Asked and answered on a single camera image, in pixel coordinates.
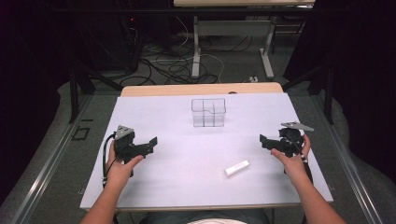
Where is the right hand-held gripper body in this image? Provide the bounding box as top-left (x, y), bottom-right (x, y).
top-left (277, 120), bottom-right (315, 159)

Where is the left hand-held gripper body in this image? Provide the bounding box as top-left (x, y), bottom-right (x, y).
top-left (113, 124), bottom-right (148, 164)

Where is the person's right hand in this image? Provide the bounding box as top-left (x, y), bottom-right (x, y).
top-left (270, 133), bottom-right (312, 185)

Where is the person's left hand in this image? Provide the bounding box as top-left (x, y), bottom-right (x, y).
top-left (105, 140), bottom-right (146, 191)

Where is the white eraser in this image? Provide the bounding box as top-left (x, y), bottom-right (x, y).
top-left (224, 160), bottom-right (251, 177)

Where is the white table mat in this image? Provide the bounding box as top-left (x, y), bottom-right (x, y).
top-left (79, 91), bottom-right (334, 211)

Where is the wooden table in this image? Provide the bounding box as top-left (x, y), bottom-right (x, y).
top-left (120, 81), bottom-right (285, 98)

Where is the black metal stand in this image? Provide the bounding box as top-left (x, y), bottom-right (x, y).
top-left (68, 62), bottom-right (124, 124)
top-left (281, 63), bottom-right (335, 125)

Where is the clear plastic organizer box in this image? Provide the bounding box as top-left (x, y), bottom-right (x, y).
top-left (191, 98), bottom-right (227, 129)

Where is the person's clothing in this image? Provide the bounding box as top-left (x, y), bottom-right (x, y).
top-left (144, 209), bottom-right (273, 224)

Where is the black computer tower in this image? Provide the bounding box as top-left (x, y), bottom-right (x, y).
top-left (120, 13), bottom-right (142, 74)

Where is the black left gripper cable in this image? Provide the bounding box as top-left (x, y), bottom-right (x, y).
top-left (101, 133), bottom-right (118, 189)

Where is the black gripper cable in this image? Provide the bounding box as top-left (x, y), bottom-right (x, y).
top-left (101, 133), bottom-right (118, 189)
top-left (288, 135), bottom-right (315, 185)

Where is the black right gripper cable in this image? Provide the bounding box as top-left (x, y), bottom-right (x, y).
top-left (288, 135), bottom-right (315, 185)

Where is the aluminium floor rail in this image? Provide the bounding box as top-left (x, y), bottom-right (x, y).
top-left (312, 94), bottom-right (382, 224)
top-left (10, 94), bottom-right (94, 224)

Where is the tangle of floor cables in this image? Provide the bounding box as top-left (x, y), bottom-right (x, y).
top-left (119, 15), bottom-right (254, 87)

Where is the white metal frame desk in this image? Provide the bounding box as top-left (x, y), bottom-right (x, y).
top-left (172, 0), bottom-right (317, 80)

